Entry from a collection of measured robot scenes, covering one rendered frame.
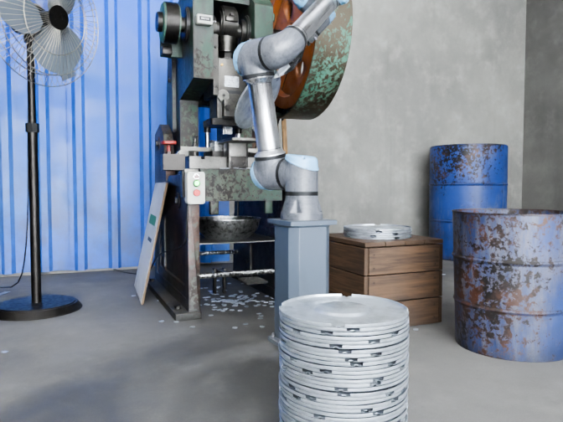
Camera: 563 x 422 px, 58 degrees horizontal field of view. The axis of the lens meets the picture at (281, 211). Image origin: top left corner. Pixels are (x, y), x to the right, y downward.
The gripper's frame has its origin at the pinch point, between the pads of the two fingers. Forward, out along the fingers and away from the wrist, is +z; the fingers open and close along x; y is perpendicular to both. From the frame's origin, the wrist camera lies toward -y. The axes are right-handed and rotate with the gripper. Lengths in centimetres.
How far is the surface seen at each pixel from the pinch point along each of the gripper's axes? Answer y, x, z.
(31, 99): 19, -70, 81
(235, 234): -15, 33, 66
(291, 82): -51, -8, -2
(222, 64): -15.5, -28.2, 13.6
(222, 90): -15.1, -19.5, 22.2
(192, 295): 13, 43, 90
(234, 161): -10.4, 9.6, 40.8
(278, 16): -65, -44, -22
